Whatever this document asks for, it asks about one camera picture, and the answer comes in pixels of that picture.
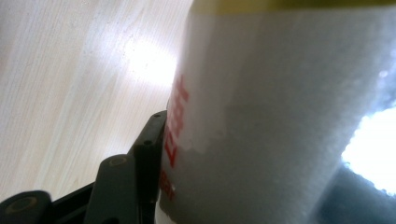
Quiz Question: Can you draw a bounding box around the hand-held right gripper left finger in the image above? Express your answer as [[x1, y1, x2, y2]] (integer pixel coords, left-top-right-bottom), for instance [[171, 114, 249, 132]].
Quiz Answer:
[[126, 109, 168, 204]]

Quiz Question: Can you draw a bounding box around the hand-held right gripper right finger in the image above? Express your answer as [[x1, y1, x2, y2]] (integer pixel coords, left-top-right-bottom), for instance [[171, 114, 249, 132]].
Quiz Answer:
[[312, 166, 396, 224]]

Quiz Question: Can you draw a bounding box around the white bottle with red label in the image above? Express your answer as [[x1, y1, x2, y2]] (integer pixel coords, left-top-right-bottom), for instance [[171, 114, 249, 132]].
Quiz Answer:
[[154, 0, 396, 224]]

